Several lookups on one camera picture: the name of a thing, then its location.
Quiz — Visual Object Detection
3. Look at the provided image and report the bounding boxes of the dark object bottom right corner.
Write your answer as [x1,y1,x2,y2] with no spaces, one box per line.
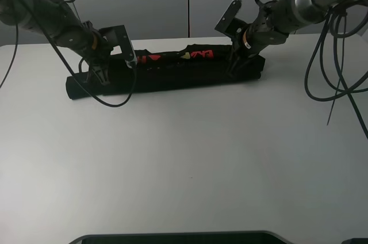
[342,238,368,244]

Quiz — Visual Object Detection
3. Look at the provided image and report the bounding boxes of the black printed t-shirt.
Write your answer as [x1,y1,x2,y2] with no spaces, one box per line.
[77,44,265,96]

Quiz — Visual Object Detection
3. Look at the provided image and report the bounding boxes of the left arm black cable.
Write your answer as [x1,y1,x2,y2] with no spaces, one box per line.
[0,0,137,108]

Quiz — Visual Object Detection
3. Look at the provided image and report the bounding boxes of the right arm black cables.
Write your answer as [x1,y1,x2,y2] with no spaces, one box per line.
[304,0,368,138]

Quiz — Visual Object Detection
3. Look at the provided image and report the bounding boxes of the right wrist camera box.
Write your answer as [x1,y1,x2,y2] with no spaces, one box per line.
[214,0,248,39]

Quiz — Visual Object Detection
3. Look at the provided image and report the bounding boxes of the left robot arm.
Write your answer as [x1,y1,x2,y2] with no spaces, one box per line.
[1,0,112,85]

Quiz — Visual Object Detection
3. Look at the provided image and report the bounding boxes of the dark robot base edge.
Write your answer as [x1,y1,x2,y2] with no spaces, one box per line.
[72,231,289,244]

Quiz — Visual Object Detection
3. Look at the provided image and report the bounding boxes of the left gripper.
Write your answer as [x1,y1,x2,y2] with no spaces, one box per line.
[77,30,113,85]

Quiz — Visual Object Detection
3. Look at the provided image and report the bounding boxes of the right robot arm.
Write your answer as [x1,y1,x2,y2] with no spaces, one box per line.
[215,0,348,76]

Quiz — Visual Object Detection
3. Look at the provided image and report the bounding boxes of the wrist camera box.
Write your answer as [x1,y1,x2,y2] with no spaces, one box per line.
[99,25,137,69]
[214,0,248,39]

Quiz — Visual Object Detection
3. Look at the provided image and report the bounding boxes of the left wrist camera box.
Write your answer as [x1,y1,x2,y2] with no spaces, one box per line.
[99,25,137,69]

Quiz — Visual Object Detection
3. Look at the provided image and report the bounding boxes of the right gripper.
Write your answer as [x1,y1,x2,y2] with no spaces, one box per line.
[224,24,265,78]

